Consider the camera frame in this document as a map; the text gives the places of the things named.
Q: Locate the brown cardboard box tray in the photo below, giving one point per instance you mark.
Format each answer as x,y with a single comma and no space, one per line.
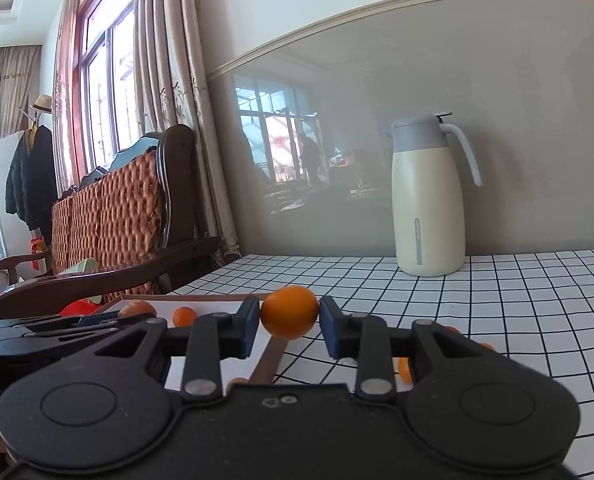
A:
212,307

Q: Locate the straw hat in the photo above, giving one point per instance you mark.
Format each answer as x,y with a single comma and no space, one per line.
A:
42,104

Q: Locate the black coat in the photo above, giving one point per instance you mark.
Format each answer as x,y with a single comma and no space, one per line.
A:
29,180

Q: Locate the white checkered tablecloth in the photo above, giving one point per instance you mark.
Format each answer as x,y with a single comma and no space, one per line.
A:
527,310

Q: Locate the dark wooden sofa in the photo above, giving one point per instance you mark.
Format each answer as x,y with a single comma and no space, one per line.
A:
182,200

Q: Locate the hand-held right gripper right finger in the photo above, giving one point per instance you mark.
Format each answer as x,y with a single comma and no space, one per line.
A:
328,330

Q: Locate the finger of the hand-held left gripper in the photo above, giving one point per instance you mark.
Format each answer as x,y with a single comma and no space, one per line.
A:
67,324
42,342

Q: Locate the red hanging item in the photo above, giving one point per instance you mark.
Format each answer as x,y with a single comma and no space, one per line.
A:
38,250

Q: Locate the brown-spotted tangerine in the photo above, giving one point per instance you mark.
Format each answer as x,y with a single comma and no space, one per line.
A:
138,308
237,382

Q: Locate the beige side curtain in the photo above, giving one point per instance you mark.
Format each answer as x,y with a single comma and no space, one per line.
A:
67,85

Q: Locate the white upright board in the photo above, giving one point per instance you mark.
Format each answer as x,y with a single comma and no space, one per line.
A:
4,200

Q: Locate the orange tangerine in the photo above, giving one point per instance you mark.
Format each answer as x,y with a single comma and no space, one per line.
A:
184,316
488,346
289,311
453,329
405,369

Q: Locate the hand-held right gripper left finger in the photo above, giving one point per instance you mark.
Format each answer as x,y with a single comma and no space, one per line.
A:
251,330

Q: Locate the orange woven seat cushion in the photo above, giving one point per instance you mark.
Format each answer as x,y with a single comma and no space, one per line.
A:
112,225

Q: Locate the cream thermos jug grey lid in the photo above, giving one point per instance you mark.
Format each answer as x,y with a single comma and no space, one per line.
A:
427,200

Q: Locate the green cup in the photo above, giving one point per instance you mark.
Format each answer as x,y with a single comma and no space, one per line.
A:
79,266

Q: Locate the beige far curtain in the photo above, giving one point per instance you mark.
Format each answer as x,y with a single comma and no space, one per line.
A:
7,95

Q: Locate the red-framed window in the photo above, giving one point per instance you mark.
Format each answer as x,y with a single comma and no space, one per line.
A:
109,85

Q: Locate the beige patterned curtain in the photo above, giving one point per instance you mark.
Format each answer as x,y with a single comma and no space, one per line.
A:
177,85

